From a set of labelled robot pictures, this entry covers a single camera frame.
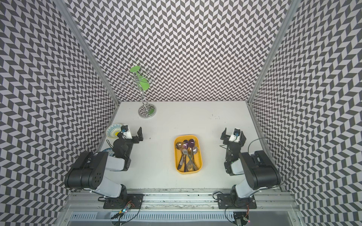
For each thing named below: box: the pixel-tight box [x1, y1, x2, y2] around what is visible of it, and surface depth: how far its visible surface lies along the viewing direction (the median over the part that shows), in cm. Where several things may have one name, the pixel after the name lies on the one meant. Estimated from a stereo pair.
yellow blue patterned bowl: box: [105, 122, 123, 139], surface depth 100 cm
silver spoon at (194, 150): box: [186, 146, 199, 170], surface depth 91 cm
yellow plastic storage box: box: [173, 134, 203, 174], surface depth 90 cm
